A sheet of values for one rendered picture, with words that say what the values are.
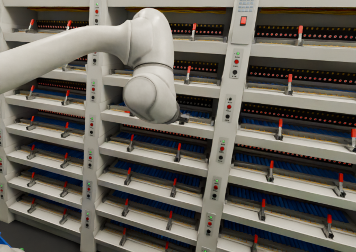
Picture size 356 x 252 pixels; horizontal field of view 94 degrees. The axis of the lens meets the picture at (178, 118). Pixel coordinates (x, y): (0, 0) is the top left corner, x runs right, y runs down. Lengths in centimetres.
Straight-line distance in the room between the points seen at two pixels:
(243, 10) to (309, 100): 45
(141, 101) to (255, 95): 56
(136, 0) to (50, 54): 63
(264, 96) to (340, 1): 42
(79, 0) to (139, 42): 77
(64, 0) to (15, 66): 84
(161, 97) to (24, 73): 25
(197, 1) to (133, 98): 64
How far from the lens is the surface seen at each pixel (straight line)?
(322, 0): 93
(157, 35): 43
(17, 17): 159
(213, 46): 80
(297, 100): 83
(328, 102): 87
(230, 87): 77
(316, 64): 108
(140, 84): 34
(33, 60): 42
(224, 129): 78
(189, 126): 79
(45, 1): 131
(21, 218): 179
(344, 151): 93
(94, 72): 100
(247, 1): 86
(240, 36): 81
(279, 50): 83
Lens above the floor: 104
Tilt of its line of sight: 8 degrees down
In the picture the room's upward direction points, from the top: 7 degrees clockwise
